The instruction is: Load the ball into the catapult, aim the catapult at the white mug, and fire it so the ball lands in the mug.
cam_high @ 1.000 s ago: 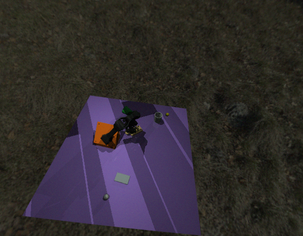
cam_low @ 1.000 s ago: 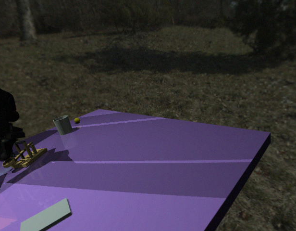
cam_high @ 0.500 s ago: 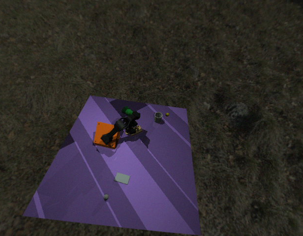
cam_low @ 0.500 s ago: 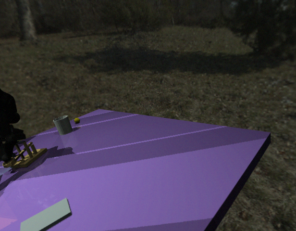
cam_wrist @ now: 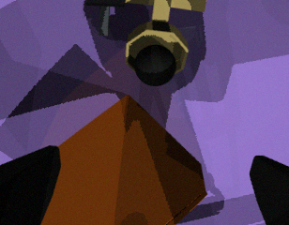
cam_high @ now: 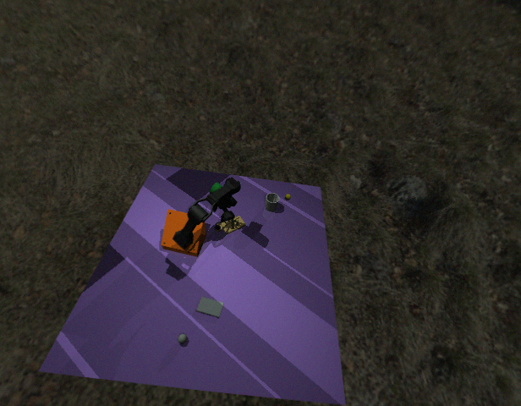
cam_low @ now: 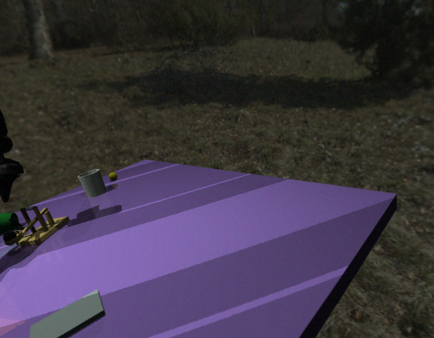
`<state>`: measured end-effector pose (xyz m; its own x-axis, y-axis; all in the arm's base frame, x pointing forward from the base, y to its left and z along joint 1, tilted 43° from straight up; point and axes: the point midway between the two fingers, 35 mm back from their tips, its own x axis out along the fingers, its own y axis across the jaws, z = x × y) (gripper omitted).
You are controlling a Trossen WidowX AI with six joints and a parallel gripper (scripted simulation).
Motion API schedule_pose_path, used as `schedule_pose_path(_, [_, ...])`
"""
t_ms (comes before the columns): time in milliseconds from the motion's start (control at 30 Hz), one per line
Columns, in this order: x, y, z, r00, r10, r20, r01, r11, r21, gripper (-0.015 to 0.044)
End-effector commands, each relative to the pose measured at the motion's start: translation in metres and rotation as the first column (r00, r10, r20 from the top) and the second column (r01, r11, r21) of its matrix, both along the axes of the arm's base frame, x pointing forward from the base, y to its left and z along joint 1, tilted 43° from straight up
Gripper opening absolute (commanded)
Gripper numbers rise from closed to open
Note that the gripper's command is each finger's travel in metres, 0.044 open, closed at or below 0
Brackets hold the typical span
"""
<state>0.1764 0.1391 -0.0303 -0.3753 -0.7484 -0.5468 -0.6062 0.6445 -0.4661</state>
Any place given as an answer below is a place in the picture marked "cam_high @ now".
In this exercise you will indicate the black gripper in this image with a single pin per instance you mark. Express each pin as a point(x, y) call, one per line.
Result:
point(227, 215)

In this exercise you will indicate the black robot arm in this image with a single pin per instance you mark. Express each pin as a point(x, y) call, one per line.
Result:
point(197, 214)

